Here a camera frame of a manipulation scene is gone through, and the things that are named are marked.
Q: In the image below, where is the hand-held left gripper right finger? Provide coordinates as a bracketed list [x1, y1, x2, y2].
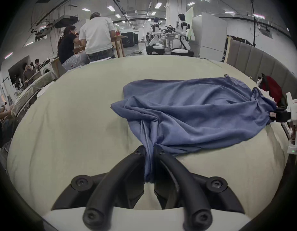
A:
[153, 145, 245, 231]

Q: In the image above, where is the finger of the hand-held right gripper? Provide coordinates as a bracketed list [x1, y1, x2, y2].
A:
[268, 106, 291, 124]

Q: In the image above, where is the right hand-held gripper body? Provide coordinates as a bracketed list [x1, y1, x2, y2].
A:
[280, 92, 297, 155]

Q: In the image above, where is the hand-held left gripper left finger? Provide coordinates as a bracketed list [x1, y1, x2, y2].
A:
[51, 145, 149, 231]

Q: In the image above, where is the blue shirt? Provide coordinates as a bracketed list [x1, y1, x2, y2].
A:
[111, 77, 277, 184]

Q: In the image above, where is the person's right hand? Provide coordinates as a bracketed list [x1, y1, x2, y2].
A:
[290, 122, 297, 142]

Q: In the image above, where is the red bag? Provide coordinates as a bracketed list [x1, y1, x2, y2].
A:
[260, 74, 283, 104]

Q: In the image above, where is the grey padded headboard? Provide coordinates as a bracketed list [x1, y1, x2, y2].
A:
[226, 38, 297, 87]

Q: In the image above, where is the bed with beige sheet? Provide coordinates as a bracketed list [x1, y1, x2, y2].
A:
[7, 55, 294, 226]

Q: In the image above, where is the black stand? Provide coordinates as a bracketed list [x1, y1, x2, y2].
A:
[247, 0, 259, 47]

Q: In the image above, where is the white humanoid robot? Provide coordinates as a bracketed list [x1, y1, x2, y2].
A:
[145, 16, 167, 55]
[164, 13, 195, 57]

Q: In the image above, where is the washing machine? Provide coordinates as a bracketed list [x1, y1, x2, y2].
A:
[39, 65, 53, 76]

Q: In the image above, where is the group of people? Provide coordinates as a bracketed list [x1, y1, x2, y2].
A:
[22, 58, 43, 84]

